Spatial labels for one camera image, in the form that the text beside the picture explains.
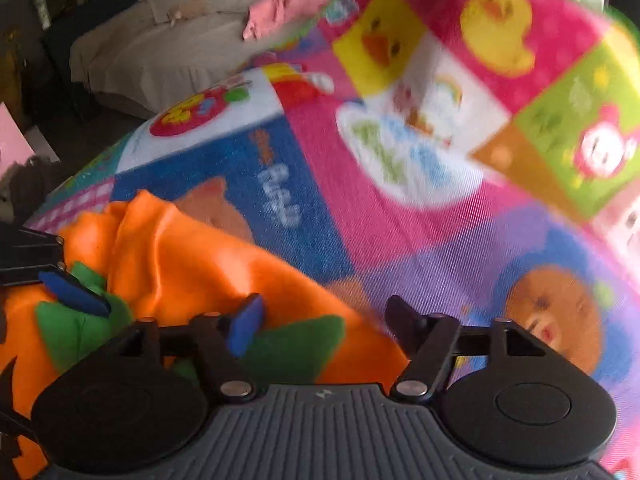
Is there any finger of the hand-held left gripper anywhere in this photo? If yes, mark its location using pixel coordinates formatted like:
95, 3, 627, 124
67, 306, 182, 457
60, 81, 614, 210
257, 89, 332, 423
0, 261, 112, 318
0, 227, 65, 262

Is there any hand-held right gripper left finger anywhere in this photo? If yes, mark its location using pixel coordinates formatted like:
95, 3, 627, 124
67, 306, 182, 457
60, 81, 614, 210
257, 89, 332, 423
117, 292, 266, 402

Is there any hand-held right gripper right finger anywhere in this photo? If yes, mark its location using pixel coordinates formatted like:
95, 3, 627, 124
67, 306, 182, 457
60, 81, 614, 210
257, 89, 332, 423
385, 295, 543, 403

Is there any orange pumpkin garment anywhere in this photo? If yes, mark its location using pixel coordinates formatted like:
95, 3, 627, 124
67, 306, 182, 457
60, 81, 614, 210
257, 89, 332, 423
0, 190, 412, 480

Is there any pink board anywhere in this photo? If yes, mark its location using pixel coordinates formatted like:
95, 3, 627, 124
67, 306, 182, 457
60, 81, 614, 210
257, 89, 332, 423
0, 101, 37, 173

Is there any colourful printed play mat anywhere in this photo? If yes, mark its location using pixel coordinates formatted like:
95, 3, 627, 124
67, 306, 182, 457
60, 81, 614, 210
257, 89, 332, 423
25, 0, 640, 480

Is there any beige covered sofa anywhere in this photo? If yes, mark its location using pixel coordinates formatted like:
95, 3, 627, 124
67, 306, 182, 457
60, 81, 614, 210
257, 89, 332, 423
67, 0, 361, 121

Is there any pink cloth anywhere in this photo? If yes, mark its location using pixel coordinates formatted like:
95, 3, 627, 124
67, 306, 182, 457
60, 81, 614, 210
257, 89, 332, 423
242, 0, 329, 42

